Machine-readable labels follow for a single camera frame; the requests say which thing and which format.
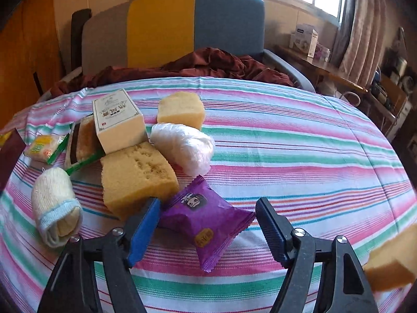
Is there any yellow sponge piece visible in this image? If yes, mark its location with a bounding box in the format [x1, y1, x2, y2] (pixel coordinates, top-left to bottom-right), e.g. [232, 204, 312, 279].
[363, 224, 416, 292]

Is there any white appliance box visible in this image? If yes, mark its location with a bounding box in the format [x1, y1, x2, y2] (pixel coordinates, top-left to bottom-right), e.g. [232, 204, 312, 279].
[289, 23, 318, 58]

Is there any black rolled mat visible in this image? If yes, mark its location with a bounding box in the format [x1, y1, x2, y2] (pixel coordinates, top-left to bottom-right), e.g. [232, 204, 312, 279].
[70, 9, 92, 71]

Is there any brown cake packet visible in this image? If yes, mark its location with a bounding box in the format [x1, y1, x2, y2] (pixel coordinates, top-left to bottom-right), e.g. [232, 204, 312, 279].
[64, 114, 105, 175]

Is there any purple snack packet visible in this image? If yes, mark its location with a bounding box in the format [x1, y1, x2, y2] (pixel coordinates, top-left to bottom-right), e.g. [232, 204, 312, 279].
[158, 175, 255, 273]

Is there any gold tray box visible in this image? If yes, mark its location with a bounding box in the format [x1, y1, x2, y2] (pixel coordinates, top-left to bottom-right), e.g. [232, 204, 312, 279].
[0, 129, 26, 193]

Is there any cream rolled sock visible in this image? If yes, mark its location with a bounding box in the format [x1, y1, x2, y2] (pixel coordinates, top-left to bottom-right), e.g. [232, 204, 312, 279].
[31, 167, 83, 249]

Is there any cream printed tea box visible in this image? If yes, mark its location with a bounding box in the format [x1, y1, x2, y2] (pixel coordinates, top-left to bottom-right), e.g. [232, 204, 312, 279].
[93, 88, 149, 155]

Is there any small yellow sponge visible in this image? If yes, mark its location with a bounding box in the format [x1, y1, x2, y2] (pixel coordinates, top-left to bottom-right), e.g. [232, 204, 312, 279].
[157, 91, 205, 130]

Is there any orange wooden wardrobe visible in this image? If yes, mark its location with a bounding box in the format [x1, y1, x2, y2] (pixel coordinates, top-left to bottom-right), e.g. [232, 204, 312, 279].
[1, 0, 64, 127]

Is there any grey yellow blue headboard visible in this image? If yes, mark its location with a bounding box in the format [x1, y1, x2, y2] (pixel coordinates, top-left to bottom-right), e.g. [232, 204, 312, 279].
[82, 0, 265, 75]

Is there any white plastic bag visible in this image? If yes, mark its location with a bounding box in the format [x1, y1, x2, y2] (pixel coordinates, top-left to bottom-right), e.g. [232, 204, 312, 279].
[150, 123, 216, 177]

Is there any striped pink green bedsheet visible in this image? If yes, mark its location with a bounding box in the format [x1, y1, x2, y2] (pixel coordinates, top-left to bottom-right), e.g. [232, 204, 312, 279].
[1, 78, 416, 312]

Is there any pink patterned curtain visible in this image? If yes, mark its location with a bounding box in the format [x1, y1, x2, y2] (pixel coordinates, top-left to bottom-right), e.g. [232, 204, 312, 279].
[339, 0, 387, 87]

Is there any wooden side desk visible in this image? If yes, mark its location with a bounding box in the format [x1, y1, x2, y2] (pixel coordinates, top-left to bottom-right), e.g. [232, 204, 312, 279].
[274, 45, 368, 94]

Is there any yellow green snack packet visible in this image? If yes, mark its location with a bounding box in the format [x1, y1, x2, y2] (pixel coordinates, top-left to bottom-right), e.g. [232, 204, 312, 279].
[23, 134, 69, 165]

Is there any dark red blanket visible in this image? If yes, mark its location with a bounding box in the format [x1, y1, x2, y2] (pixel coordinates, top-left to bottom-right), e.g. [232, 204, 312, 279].
[50, 47, 296, 98]

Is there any large yellow sponge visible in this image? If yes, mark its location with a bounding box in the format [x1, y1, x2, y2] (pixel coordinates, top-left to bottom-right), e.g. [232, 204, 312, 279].
[100, 142, 179, 220]

